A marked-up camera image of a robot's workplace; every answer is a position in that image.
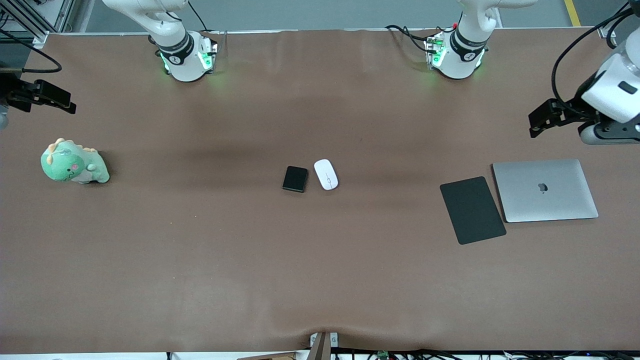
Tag white computer mouse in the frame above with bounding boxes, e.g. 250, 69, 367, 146
313, 159, 339, 191

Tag black phone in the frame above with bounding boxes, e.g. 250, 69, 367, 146
282, 166, 309, 193

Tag black mouse pad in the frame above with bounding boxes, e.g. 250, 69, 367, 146
439, 176, 507, 246

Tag green plush dinosaur toy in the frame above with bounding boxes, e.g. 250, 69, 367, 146
40, 138, 110, 185

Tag silver laptop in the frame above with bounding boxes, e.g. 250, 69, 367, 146
492, 159, 599, 223

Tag brown table cover sheet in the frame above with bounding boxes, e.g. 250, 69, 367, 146
0, 27, 640, 353

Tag brown cardboard piece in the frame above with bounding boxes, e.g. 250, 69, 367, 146
237, 352, 311, 360

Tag aluminium frame profile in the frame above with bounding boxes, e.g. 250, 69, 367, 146
0, 0, 76, 48
597, 0, 640, 40

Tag black base cables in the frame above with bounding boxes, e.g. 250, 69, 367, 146
385, 24, 441, 55

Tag black base cable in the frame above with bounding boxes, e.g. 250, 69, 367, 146
188, 0, 210, 33

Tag metal bracket with post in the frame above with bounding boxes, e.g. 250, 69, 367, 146
309, 331, 339, 360

